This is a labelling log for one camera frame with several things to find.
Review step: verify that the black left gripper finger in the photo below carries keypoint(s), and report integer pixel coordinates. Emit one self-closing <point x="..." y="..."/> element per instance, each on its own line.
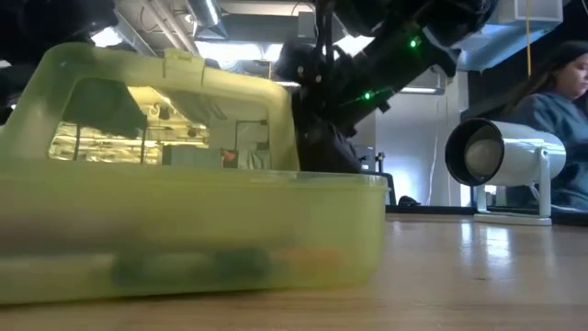
<point x="101" y="108"/>

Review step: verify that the yellow-green translucent plastic box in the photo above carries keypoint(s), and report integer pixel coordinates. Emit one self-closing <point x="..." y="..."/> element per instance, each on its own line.
<point x="184" y="216"/>

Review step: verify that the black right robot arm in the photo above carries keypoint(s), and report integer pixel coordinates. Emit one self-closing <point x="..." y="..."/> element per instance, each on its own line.
<point x="404" y="60"/>

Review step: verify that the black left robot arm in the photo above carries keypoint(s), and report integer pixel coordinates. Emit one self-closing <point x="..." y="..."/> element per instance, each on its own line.
<point x="46" y="23"/>

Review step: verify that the person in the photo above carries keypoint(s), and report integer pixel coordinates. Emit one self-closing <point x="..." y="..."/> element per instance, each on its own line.
<point x="551" y="119"/>

